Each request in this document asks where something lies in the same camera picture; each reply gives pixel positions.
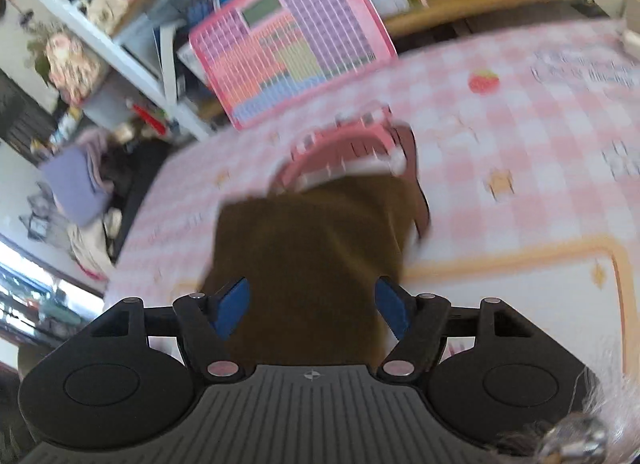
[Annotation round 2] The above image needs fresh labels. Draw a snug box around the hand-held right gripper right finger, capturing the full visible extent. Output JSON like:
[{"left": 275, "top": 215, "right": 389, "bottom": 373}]
[{"left": 375, "top": 275, "right": 538, "bottom": 382}]

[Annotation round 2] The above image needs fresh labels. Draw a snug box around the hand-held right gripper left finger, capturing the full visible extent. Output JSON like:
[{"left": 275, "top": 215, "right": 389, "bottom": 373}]
[{"left": 90, "top": 277, "right": 251, "bottom": 382}]

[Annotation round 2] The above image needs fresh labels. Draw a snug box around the brown cloth garment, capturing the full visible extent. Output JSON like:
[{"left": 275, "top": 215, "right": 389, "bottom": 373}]
[{"left": 200, "top": 177, "right": 432, "bottom": 376}]

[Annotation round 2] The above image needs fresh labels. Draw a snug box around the cream cloth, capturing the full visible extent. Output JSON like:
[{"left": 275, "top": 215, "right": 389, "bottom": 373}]
[{"left": 67, "top": 208, "right": 124, "bottom": 281}]

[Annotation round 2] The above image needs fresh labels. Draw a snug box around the purple folded cloth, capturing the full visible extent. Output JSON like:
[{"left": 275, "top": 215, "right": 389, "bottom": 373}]
[{"left": 40, "top": 147, "right": 114, "bottom": 228}]

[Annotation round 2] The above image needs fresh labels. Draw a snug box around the pink checked cartoon table mat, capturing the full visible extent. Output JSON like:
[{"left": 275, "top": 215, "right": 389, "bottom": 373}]
[{"left": 102, "top": 19, "right": 640, "bottom": 395}]

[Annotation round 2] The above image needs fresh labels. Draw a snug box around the pink folded cloth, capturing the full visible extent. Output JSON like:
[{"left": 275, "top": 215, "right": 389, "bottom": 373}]
[{"left": 75, "top": 128, "right": 117, "bottom": 190}]

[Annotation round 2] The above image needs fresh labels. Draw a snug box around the white wooden bookshelf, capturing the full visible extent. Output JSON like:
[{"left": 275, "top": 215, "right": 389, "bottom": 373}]
[{"left": 27, "top": 0, "right": 640, "bottom": 142}]

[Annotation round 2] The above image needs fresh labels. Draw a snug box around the pink toy keyboard tablet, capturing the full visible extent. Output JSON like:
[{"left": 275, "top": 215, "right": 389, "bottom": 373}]
[{"left": 189, "top": 0, "right": 399, "bottom": 131}]

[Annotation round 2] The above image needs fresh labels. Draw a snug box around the pink flower paper ornament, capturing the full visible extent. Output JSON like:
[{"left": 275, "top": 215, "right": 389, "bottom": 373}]
[{"left": 44, "top": 32, "right": 104, "bottom": 101}]

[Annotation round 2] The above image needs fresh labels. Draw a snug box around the clear plastic wrap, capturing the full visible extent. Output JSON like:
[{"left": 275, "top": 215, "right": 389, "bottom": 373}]
[{"left": 531, "top": 48, "right": 637, "bottom": 91}]

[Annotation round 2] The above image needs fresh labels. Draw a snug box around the white wicker basket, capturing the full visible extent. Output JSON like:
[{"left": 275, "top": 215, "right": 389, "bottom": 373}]
[{"left": 76, "top": 0, "right": 137, "bottom": 36}]

